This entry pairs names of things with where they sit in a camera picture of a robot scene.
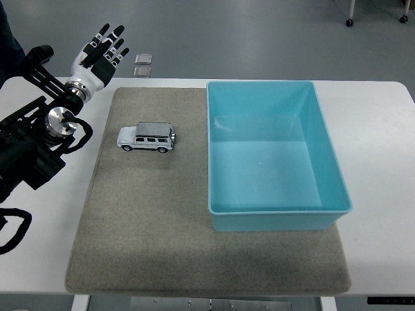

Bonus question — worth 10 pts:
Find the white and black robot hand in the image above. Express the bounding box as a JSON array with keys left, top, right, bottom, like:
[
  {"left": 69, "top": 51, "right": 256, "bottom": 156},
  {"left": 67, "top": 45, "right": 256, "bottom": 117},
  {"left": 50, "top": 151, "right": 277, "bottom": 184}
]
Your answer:
[{"left": 65, "top": 23, "right": 130, "bottom": 93}]

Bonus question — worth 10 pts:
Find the white toy car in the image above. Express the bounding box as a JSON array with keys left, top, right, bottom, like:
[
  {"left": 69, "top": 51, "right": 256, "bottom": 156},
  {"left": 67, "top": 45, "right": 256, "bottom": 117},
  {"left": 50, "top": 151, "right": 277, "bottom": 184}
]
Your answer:
[{"left": 116, "top": 121, "right": 178, "bottom": 154}]

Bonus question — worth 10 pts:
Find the blue plastic box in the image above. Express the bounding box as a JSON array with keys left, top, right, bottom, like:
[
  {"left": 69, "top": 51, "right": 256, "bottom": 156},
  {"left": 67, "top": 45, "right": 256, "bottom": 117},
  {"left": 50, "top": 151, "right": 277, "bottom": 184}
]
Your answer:
[{"left": 206, "top": 80, "right": 353, "bottom": 233}]

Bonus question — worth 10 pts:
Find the person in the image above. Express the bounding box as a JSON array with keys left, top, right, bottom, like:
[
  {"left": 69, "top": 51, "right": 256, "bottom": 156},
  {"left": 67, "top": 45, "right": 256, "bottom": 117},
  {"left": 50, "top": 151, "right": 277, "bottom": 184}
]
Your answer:
[{"left": 0, "top": 5, "right": 26, "bottom": 90}]

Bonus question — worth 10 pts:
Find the beige felt mat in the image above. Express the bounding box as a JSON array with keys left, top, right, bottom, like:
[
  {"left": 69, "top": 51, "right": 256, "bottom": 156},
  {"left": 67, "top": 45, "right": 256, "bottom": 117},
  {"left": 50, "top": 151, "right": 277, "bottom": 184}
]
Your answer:
[{"left": 64, "top": 86, "right": 353, "bottom": 296}]

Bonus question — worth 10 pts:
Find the white table leg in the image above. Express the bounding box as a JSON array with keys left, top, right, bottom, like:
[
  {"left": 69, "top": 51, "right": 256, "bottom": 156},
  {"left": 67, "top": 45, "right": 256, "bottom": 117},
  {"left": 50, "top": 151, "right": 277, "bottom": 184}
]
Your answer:
[
  {"left": 319, "top": 296, "right": 338, "bottom": 311},
  {"left": 70, "top": 294, "right": 91, "bottom": 311}
]

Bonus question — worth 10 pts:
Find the grey metal plate with screws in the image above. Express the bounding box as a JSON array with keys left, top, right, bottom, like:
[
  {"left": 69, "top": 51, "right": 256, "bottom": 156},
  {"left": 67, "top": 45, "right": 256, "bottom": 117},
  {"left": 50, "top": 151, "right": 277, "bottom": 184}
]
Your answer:
[{"left": 129, "top": 297, "right": 292, "bottom": 311}]

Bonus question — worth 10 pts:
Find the white cart with caster wheels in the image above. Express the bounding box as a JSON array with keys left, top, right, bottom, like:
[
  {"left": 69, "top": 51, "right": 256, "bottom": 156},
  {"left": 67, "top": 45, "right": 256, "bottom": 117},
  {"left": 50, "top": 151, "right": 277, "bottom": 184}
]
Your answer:
[{"left": 344, "top": 0, "right": 415, "bottom": 28}]

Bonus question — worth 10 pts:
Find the black table control panel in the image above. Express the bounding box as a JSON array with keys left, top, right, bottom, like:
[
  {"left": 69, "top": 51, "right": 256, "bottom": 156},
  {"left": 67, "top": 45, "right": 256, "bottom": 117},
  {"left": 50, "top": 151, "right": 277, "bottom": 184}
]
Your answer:
[{"left": 366, "top": 295, "right": 415, "bottom": 306}]

